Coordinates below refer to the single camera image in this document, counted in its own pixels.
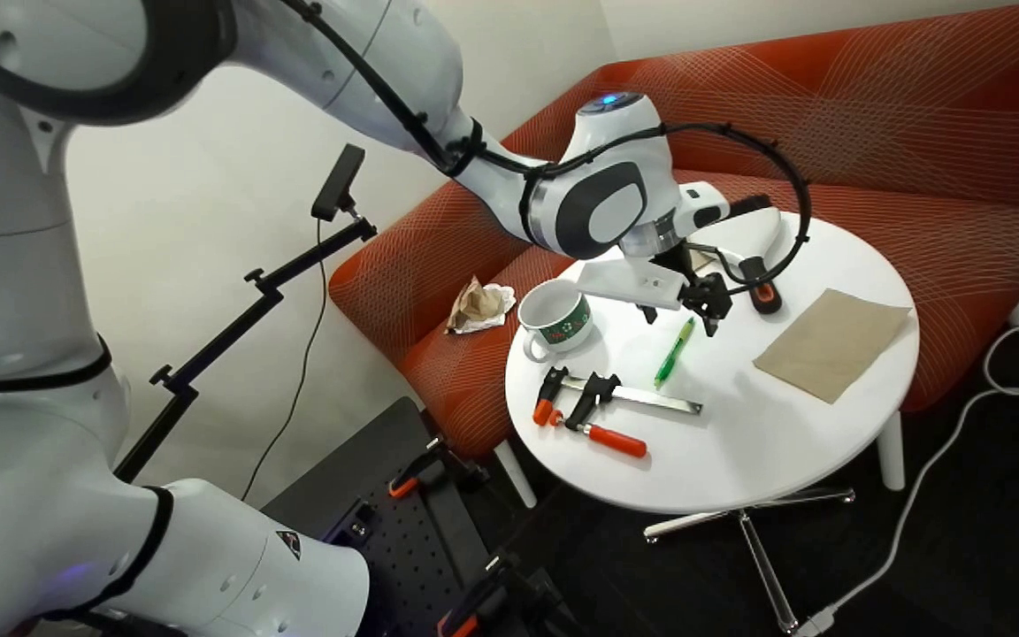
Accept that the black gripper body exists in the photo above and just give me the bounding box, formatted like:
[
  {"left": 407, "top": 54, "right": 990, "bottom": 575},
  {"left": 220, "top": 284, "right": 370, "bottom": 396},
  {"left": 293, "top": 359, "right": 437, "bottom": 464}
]
[{"left": 573, "top": 245, "right": 738, "bottom": 326}]

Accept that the green pen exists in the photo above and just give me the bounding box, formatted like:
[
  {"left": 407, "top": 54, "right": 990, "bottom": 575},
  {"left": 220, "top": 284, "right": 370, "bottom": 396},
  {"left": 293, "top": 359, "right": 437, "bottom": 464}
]
[{"left": 655, "top": 316, "right": 699, "bottom": 390}]

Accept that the white green mug cup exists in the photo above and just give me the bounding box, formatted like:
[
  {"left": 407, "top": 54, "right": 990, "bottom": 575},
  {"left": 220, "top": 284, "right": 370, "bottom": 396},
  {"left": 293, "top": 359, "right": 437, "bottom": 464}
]
[{"left": 516, "top": 278, "right": 595, "bottom": 359}]

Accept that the round white table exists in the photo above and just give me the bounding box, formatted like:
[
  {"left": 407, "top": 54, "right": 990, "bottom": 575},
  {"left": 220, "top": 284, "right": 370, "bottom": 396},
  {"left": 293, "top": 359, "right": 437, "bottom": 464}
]
[{"left": 507, "top": 222, "right": 922, "bottom": 541}]

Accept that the large brown cardboard sheet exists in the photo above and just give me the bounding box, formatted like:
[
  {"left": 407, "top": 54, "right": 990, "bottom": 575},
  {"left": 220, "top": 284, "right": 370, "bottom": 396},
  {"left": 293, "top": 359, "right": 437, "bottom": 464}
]
[{"left": 755, "top": 291, "right": 910, "bottom": 404}]

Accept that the orange bar clamp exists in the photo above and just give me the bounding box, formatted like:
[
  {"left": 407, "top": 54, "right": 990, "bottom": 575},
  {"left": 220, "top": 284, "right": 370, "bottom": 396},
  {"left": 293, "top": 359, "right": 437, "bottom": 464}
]
[{"left": 531, "top": 366, "right": 706, "bottom": 458}]

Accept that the crumpled paper wrapper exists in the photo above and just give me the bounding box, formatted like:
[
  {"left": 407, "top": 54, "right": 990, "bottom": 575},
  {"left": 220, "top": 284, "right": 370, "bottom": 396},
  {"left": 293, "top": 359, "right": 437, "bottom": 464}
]
[{"left": 446, "top": 278, "right": 516, "bottom": 335}]

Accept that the black orange clamp on base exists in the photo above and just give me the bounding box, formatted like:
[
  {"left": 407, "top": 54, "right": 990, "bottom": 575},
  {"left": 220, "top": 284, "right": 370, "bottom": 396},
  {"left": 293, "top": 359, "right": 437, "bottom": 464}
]
[{"left": 386, "top": 437, "right": 481, "bottom": 497}]

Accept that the orange sofa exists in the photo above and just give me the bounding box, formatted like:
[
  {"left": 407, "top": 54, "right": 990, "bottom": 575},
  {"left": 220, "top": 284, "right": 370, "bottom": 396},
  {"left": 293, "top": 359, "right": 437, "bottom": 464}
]
[{"left": 330, "top": 2, "right": 1019, "bottom": 458}]

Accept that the black orange clamp lower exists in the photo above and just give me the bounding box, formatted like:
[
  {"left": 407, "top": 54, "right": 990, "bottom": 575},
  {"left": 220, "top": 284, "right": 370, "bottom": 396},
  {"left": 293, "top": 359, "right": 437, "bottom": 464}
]
[{"left": 437, "top": 555, "right": 577, "bottom": 637}]

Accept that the white cable on floor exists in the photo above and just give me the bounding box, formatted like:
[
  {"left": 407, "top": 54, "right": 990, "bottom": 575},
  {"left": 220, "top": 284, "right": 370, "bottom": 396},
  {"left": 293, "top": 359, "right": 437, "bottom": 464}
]
[{"left": 791, "top": 307, "right": 1019, "bottom": 637}]

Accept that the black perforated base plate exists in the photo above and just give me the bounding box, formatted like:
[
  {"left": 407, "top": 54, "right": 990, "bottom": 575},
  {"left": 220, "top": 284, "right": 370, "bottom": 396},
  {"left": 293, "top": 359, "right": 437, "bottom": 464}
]
[{"left": 267, "top": 401, "right": 528, "bottom": 637}]

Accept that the black camera on stand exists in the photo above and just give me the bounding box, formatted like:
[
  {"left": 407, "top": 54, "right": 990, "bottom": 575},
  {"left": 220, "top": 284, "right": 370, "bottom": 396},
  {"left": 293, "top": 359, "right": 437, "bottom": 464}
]
[{"left": 312, "top": 145, "right": 364, "bottom": 220}]

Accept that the thin black camera cable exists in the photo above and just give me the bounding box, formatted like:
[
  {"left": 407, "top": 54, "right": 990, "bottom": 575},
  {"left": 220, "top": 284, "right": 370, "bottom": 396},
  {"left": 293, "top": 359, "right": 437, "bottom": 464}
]
[{"left": 236, "top": 215, "right": 337, "bottom": 506}]

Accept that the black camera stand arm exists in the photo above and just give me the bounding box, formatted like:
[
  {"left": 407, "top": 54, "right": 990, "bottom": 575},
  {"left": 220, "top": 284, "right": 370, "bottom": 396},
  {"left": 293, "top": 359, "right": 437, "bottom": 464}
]
[{"left": 116, "top": 220, "right": 376, "bottom": 481}]

